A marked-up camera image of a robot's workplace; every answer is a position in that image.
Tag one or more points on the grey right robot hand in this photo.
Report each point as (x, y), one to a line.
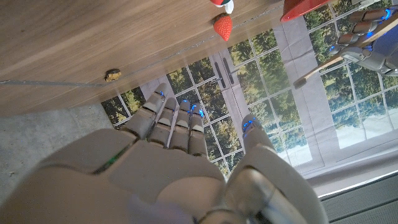
(140, 180)

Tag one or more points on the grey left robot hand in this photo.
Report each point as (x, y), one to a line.
(373, 59)

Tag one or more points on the toothpaste tube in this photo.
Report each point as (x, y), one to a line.
(228, 6)

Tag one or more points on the red bowl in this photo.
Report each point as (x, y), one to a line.
(298, 7)

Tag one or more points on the red toy strawberry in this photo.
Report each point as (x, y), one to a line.
(224, 26)

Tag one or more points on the wooden toothbrush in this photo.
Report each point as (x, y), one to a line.
(314, 72)

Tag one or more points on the printed window backdrop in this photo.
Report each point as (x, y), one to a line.
(280, 102)

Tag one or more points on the small yellow toy car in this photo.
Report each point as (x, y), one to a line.
(113, 75)

